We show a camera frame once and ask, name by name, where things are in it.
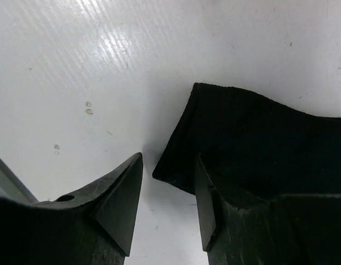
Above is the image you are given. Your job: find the black sock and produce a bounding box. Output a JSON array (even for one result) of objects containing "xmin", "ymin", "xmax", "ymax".
[{"xmin": 152, "ymin": 83, "xmax": 341, "ymax": 199}]

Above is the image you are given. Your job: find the aluminium table frame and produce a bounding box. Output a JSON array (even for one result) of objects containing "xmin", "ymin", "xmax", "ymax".
[{"xmin": 0, "ymin": 158, "xmax": 39, "ymax": 204}]

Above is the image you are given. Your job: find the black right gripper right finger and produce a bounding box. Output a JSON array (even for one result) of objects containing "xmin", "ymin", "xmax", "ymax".
[{"xmin": 194, "ymin": 157, "xmax": 341, "ymax": 264}]

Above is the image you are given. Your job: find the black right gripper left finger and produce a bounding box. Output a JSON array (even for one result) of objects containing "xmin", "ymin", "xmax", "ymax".
[{"xmin": 0, "ymin": 152, "xmax": 143, "ymax": 264}]

